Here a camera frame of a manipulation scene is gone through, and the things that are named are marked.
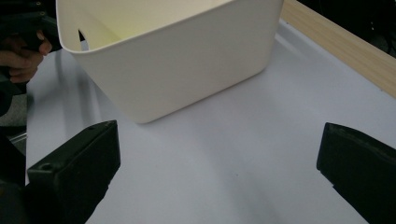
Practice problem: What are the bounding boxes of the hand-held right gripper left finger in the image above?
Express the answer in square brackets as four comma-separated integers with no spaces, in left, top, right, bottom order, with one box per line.
[24,119,121,224]

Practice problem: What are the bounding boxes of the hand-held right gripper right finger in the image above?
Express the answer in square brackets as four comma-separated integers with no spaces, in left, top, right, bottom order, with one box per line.
[316,121,396,224]

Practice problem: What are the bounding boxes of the white plastic storage bin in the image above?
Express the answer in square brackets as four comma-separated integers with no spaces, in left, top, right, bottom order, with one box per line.
[55,0,285,125]

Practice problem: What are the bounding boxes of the light wooden board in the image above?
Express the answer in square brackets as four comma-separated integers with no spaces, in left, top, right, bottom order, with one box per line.
[279,0,396,100]

